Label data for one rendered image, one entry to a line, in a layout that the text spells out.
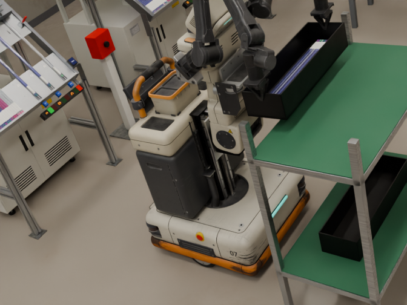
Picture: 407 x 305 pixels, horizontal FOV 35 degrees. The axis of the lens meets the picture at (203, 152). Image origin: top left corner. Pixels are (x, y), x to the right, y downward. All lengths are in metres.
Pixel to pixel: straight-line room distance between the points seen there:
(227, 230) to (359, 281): 0.75
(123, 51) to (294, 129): 2.58
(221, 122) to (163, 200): 0.58
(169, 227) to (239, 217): 0.37
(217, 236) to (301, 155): 0.93
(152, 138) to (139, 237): 0.90
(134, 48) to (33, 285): 1.97
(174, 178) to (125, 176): 1.20
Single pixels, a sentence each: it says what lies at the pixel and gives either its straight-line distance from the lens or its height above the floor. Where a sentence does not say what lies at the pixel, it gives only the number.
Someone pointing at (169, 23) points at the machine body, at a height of 0.41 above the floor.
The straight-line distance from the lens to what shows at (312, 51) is 2.74.
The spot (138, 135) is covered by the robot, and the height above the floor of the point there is 0.80.
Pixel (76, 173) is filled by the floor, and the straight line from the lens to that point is 4.43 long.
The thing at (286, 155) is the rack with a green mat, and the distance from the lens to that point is 2.34.
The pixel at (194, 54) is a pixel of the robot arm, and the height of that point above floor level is 1.26.
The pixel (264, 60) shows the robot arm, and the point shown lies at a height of 1.30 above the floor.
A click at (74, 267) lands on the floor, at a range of 3.69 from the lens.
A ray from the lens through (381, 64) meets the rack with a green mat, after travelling 2.80.
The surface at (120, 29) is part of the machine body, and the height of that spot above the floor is 0.60.
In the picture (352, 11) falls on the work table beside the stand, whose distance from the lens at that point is 5.23.
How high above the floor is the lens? 2.32
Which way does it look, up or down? 34 degrees down
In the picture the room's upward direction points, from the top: 17 degrees counter-clockwise
